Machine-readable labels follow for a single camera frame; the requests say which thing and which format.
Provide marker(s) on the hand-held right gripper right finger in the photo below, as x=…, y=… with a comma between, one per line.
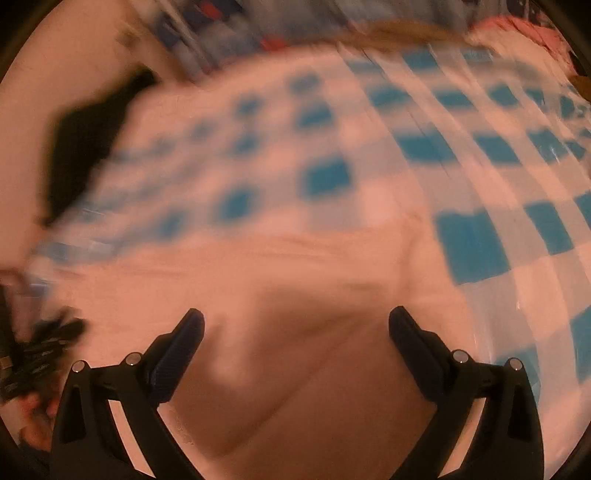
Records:
x=413, y=353

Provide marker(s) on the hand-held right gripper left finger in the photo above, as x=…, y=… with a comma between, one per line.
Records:
x=178, y=357

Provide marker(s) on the cream knit sweater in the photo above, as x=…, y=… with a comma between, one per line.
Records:
x=277, y=323

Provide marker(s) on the blue white checked bed sheet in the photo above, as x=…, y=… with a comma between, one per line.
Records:
x=415, y=161

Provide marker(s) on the black cloth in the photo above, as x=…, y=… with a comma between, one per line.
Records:
x=87, y=147

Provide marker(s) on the brown cloth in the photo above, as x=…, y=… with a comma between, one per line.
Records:
x=406, y=31

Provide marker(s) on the whale printed blue cloth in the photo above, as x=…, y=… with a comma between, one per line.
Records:
x=217, y=32

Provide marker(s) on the pink cloth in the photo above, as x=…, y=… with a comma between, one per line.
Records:
x=521, y=32

